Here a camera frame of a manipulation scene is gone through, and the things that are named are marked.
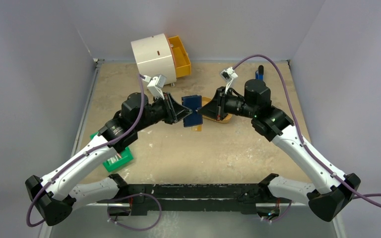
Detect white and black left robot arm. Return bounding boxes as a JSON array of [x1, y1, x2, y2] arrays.
[[25, 93, 192, 227]]

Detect orange oval tray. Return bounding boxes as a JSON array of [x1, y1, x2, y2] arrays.
[[202, 97, 232, 124]]

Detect cards in green bin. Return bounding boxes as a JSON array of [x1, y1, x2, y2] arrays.
[[107, 156, 127, 165]]

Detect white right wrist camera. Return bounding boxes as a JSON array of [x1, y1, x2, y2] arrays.
[[220, 67, 238, 94]]

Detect aluminium frame rail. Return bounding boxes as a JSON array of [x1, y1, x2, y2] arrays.
[[70, 59, 105, 157]]

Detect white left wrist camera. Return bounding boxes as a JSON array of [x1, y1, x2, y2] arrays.
[[141, 74, 167, 100]]

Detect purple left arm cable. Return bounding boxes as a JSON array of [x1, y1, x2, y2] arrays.
[[25, 73, 162, 231]]

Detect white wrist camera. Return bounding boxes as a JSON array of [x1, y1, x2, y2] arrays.
[[141, 74, 167, 100], [220, 67, 238, 94]]

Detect green plastic bin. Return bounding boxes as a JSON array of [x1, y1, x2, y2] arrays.
[[102, 147, 134, 173]]

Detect yellow open drawer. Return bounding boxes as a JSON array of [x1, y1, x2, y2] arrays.
[[168, 36, 191, 78]]

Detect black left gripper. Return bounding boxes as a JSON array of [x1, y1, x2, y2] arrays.
[[134, 92, 191, 132]]

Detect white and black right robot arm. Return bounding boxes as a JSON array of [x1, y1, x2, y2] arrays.
[[197, 79, 361, 222]]

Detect blue leather card holder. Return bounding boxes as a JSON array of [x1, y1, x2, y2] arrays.
[[182, 95, 203, 127]]

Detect blue and black stapler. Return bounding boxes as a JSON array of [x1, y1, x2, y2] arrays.
[[255, 65, 264, 80]]

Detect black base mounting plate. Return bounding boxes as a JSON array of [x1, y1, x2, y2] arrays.
[[96, 183, 291, 217]]

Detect white cylindrical drawer cabinet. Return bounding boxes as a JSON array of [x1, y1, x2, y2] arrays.
[[131, 33, 177, 84]]

